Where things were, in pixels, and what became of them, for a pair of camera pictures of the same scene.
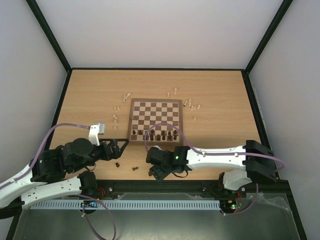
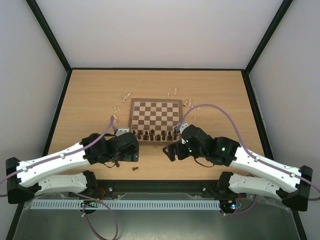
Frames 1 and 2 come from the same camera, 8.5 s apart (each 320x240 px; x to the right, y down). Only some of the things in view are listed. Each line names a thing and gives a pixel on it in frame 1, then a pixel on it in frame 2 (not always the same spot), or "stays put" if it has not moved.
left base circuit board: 90,203 stays put
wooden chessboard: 145,113 stays put
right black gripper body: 160,171 → 177,151
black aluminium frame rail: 272,186 stays put
